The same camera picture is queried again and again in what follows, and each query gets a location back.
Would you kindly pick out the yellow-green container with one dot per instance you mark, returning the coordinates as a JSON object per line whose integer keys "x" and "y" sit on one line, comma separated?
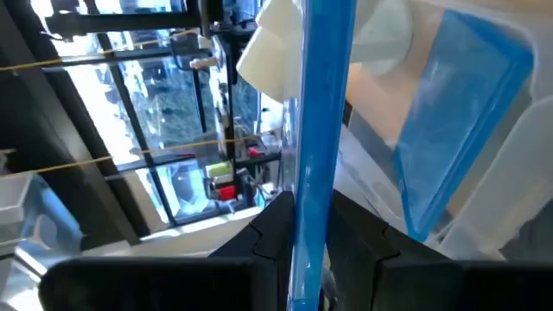
{"x": 220, "y": 169}

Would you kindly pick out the clear plastic bin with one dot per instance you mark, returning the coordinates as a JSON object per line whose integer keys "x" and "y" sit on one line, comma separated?
{"x": 510, "y": 173}

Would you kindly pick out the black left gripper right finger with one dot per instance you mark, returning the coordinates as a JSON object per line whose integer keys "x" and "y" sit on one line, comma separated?
{"x": 410, "y": 285}

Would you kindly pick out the red container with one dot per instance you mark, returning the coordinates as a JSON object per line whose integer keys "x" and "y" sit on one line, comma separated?
{"x": 226, "y": 193}

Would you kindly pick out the blue jewel case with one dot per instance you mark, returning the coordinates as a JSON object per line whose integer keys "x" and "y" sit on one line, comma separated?
{"x": 322, "y": 129}
{"x": 453, "y": 121}

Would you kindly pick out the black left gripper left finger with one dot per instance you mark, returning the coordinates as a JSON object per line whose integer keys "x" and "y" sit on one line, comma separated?
{"x": 194, "y": 285}

